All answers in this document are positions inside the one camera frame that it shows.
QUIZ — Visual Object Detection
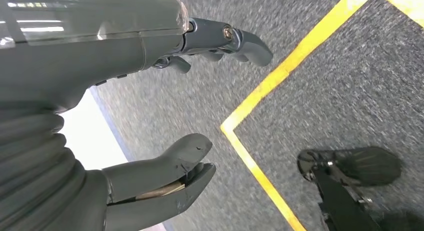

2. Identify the yellow floor tape square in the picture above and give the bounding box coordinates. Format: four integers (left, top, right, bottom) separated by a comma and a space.
220, 0, 424, 231

